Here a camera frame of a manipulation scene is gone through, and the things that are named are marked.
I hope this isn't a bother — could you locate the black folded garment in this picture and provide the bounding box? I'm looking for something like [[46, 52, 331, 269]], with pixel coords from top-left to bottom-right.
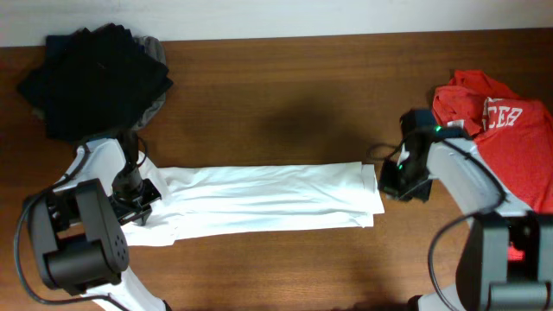
[[16, 22, 175, 143]]

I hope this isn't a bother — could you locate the white printed t-shirt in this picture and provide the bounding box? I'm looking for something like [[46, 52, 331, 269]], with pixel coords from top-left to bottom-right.
[[122, 161, 385, 246]]

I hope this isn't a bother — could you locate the red lettered t-shirt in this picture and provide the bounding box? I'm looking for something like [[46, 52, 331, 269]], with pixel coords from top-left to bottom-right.
[[432, 70, 552, 214]]

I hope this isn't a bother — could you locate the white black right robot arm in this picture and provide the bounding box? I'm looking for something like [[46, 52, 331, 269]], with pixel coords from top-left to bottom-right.
[[378, 109, 552, 310]]

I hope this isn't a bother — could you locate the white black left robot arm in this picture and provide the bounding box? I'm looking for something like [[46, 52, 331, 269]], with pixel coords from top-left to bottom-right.
[[13, 130, 170, 310]]

